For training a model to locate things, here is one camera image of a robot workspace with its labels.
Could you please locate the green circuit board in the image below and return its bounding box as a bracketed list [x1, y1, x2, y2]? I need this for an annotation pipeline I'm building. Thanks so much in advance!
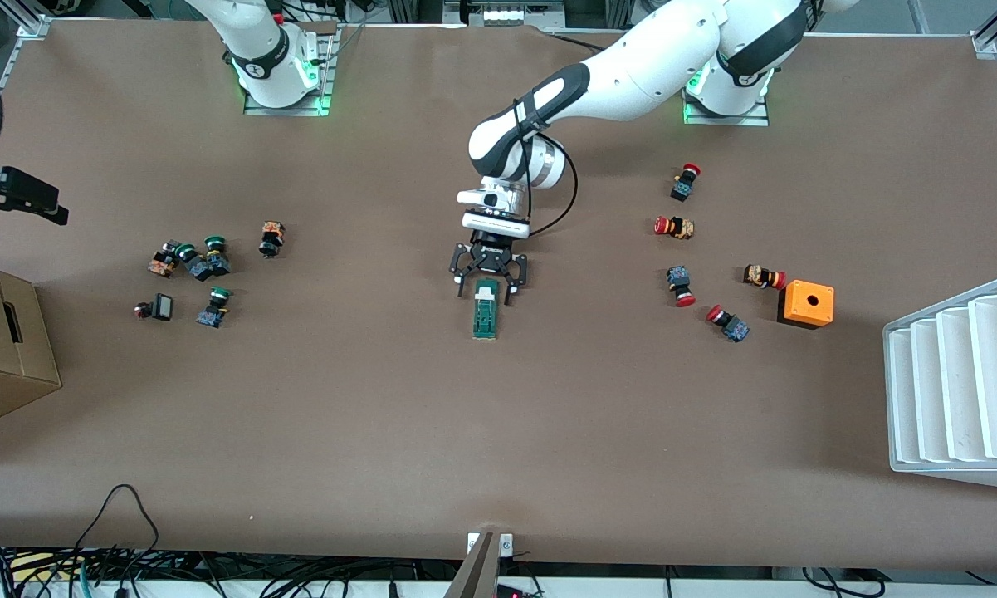
[473, 280, 500, 340]

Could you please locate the green pushbutton blue block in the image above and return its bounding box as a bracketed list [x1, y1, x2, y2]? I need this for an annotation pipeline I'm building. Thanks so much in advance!
[196, 287, 233, 329]
[174, 243, 213, 282]

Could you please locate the red mushroom button blue block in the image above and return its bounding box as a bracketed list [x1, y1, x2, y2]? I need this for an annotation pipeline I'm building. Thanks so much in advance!
[666, 265, 697, 308]
[706, 304, 750, 343]
[670, 163, 702, 203]

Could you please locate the brown cardboard box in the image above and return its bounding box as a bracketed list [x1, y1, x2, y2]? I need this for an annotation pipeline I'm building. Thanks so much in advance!
[0, 257, 63, 433]

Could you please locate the white slotted tray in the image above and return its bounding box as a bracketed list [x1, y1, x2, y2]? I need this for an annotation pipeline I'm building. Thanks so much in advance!
[882, 277, 997, 493]

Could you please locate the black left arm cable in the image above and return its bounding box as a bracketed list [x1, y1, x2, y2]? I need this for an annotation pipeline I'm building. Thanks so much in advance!
[512, 98, 579, 239]

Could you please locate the green pushbutton with yellow ring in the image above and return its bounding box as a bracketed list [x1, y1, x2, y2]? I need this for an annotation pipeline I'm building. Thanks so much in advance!
[203, 236, 233, 277]

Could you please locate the black base power cable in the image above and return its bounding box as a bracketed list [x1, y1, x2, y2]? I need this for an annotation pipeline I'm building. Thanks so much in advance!
[546, 30, 608, 52]

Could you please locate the aluminium left arm base plate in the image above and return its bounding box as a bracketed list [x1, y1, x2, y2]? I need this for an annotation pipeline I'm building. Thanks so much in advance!
[682, 79, 771, 127]

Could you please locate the black looped cable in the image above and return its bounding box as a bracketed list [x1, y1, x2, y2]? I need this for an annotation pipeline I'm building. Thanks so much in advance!
[75, 484, 160, 553]

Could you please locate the orange button enclosure box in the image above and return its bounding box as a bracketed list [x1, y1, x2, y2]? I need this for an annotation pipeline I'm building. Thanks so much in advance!
[777, 280, 836, 331]

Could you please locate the grey camera mounting post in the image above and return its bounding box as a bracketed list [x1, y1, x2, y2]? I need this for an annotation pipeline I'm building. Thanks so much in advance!
[444, 532, 503, 598]

